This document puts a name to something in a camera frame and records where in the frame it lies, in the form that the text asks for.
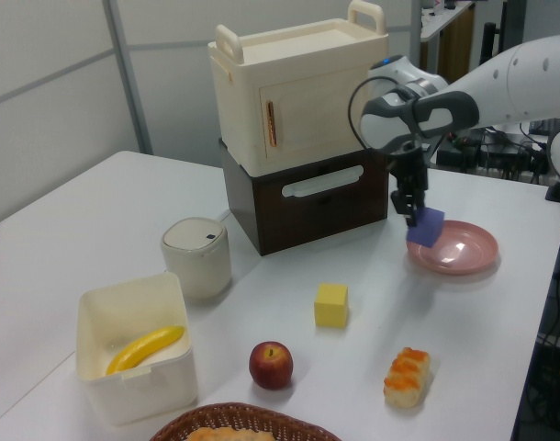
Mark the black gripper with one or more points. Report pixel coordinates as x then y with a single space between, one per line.
408 170

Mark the purple foam cube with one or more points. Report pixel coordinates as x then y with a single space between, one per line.
429 227

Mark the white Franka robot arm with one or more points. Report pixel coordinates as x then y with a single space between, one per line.
514 82

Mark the yellow foam cube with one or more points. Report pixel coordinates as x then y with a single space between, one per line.
330 308

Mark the pink plastic plate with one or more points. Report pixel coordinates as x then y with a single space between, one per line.
463 252

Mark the dark brown drawer box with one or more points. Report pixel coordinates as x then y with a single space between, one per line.
316 220

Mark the cream toy cabinet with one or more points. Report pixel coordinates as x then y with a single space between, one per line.
307 92

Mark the orange topped toy bread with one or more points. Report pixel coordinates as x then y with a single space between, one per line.
406 379

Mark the wooden office desk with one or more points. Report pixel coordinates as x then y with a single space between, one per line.
454 32

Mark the black office chair back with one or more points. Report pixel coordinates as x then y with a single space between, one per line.
490 43

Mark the red toy apple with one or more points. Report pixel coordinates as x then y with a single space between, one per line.
271 367

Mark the small cream trash can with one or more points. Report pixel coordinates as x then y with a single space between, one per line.
197 266

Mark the brown wicker basket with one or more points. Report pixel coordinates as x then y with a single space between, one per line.
243 413

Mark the toy bread slice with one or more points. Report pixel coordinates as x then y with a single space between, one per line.
229 435

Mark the yellow toy banana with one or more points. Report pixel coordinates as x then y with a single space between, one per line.
142 351

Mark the cream open plastic box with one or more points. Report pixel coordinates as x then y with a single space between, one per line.
137 399

